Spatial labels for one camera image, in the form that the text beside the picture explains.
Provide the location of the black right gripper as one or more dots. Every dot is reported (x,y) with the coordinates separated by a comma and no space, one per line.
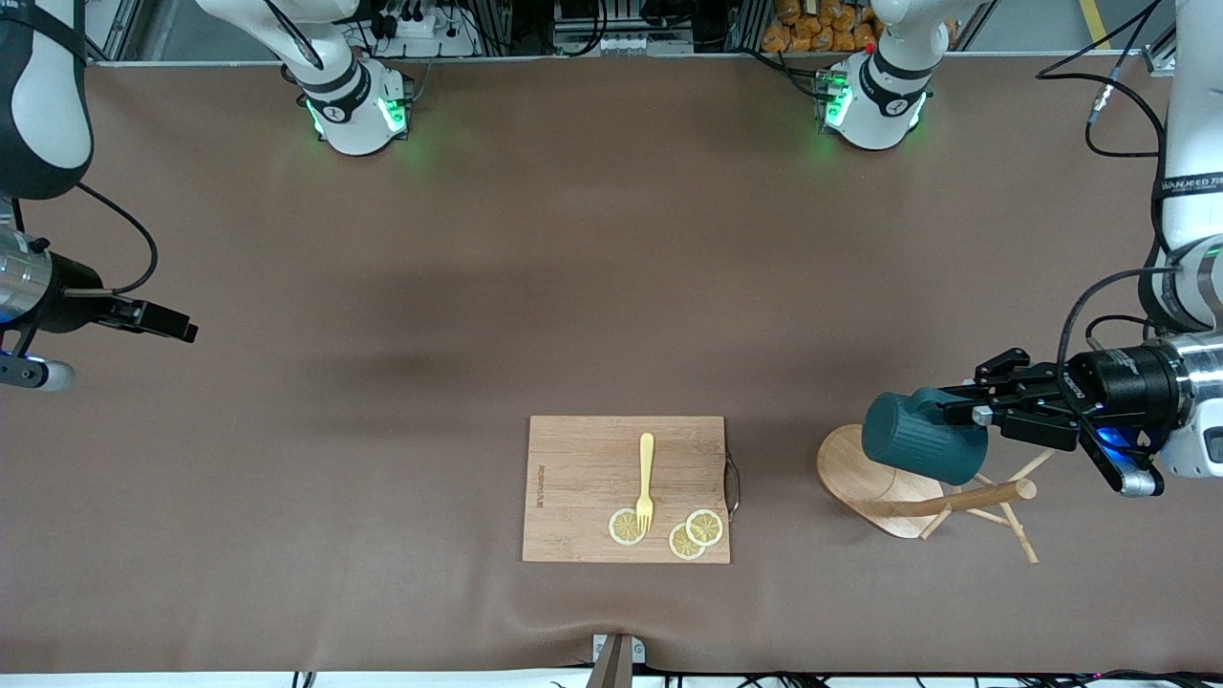
(67,291)

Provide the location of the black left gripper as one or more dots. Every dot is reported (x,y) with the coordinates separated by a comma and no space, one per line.
(1120,384)

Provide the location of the dark green cup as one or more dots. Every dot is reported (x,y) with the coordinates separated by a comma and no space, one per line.
(917,440)

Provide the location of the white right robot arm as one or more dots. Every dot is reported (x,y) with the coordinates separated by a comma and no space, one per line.
(48,105)

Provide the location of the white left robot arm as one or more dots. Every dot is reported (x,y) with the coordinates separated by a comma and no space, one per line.
(1190,143)

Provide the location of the wooden mug tree rack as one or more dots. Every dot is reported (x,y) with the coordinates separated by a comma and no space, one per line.
(884,504)

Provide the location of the lemon slice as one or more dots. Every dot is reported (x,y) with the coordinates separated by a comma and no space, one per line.
(705,527)
(680,546)
(621,530)

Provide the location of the yellow plastic fork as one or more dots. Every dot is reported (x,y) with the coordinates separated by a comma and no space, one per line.
(647,459)

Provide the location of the white power strip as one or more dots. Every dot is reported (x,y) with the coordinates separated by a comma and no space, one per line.
(430,33)

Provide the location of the orange packaged goods pile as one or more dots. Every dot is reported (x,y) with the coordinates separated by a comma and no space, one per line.
(822,29)

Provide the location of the white socket hub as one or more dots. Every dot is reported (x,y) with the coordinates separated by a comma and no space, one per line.
(621,44)

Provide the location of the aluminium frame strut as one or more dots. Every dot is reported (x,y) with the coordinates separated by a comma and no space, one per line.
(1158,62)

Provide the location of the metal table edge bracket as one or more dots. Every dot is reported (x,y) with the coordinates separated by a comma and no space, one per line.
(616,664)

